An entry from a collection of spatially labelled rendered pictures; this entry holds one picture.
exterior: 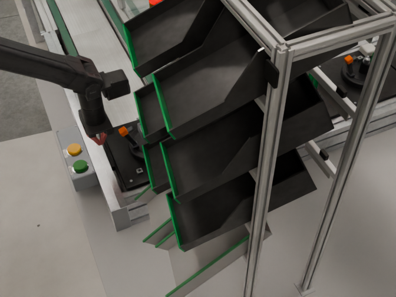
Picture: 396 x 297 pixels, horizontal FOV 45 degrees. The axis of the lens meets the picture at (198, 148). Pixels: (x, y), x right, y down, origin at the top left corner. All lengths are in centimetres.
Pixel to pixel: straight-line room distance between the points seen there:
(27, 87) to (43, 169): 174
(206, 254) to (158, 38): 49
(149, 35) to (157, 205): 51
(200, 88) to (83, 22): 136
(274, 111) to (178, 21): 27
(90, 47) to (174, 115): 121
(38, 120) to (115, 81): 186
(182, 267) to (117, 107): 68
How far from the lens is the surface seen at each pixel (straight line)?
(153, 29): 85
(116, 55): 183
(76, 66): 109
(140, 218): 136
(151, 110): 94
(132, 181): 132
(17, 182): 156
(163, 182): 102
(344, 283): 132
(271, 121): 65
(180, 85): 74
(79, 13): 210
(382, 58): 71
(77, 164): 139
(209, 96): 70
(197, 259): 109
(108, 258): 133
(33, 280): 136
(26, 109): 311
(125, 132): 132
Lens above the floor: 201
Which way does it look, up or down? 49 degrees down
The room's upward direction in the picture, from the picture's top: 2 degrees counter-clockwise
